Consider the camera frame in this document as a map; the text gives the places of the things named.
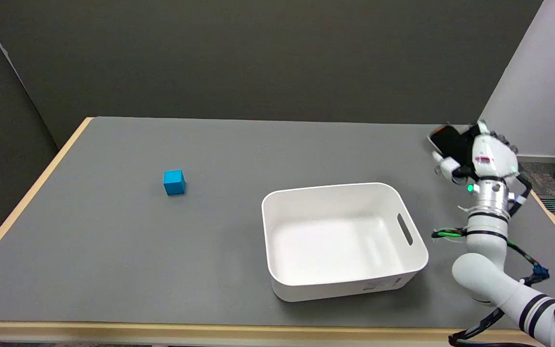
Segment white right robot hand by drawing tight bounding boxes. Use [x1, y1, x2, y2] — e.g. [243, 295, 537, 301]
[427, 120, 520, 185]

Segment white plastic container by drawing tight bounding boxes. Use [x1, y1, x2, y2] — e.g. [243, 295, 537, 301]
[261, 182, 429, 303]

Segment blue blackboard eraser block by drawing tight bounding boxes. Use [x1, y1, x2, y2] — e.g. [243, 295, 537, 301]
[163, 170, 186, 196]

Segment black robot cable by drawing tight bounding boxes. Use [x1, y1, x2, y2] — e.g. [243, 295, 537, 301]
[432, 174, 555, 347]

